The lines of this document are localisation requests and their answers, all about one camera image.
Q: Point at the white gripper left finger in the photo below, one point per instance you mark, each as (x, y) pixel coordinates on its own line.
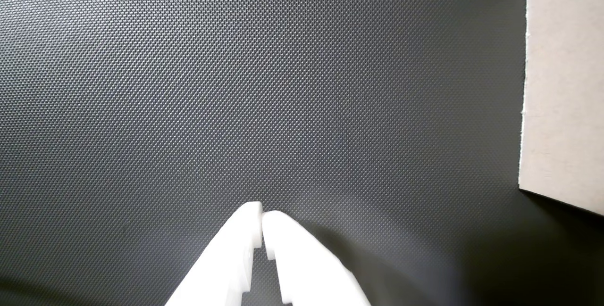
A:
(231, 259)

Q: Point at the dark grey textured mat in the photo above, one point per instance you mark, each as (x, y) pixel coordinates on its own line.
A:
(236, 84)

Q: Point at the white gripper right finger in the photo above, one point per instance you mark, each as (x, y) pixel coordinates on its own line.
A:
(306, 273)

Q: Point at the small open cardboard box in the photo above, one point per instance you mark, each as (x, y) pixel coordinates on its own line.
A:
(566, 84)

